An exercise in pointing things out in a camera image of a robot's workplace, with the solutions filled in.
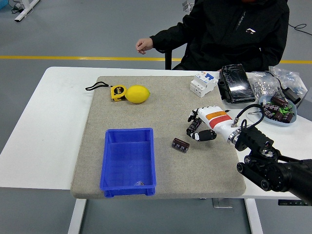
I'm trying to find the yellow tape measure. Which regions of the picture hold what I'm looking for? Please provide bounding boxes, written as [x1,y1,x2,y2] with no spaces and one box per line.
[85,82,127,102]

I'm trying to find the blue plastic box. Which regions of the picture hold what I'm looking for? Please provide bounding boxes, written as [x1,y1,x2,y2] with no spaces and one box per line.
[99,127,156,198]

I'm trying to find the clear bag of metal nuts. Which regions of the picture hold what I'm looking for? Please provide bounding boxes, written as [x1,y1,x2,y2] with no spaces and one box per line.
[248,71,281,102]

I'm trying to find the white desk frame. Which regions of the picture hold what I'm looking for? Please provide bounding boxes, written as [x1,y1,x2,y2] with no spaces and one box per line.
[14,0,41,22]

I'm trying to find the person's right hand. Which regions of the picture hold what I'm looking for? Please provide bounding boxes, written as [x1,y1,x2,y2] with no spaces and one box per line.
[136,38,154,55]

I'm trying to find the black plastic-wrapped case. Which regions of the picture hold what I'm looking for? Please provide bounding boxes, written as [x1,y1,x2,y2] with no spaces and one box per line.
[217,64,256,104]

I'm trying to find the yellow lemon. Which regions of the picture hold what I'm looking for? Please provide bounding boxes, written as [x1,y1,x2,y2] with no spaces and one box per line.
[124,84,151,104]

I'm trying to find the black desk control panel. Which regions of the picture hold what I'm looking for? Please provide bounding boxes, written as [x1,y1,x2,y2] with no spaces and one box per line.
[278,199,305,207]

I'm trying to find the grey-brown mat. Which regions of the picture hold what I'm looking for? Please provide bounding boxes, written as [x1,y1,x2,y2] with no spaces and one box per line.
[70,76,246,200]

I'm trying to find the white circuit breaker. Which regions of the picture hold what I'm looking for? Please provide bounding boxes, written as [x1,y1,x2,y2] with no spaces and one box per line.
[190,71,219,98]

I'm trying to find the black chair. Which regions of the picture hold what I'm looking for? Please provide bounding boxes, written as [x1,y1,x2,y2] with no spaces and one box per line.
[156,42,190,70]

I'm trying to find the black power adapter with cable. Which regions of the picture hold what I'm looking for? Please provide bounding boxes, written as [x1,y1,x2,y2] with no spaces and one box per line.
[263,70,302,105]

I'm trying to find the clear bag of blue parts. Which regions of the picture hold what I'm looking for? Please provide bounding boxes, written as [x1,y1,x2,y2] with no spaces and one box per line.
[268,65,308,98]

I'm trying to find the light blue bowl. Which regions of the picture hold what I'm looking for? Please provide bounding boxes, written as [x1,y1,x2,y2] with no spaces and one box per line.
[258,94,298,127]

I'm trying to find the green plastic connectors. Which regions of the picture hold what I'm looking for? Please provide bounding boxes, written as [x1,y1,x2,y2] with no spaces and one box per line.
[277,104,294,115]

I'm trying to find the thin wire loop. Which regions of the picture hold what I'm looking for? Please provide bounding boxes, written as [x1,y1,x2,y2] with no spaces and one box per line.
[246,111,263,124]

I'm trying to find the white table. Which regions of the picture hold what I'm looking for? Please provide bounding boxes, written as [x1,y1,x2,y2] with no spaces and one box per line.
[0,66,312,234]

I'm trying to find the black floor cables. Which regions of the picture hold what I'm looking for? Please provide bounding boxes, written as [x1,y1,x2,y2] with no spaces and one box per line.
[11,2,25,14]

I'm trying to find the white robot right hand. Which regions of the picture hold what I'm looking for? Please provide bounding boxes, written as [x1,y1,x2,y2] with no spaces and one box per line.
[187,104,238,144]

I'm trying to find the person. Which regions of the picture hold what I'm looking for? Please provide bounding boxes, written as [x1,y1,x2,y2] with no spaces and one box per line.
[150,0,291,72]

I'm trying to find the black floor cable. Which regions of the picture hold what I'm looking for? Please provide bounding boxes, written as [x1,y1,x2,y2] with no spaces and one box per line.
[287,21,312,36]

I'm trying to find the white floor stand base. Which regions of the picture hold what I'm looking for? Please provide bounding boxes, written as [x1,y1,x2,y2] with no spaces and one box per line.
[182,0,195,12]

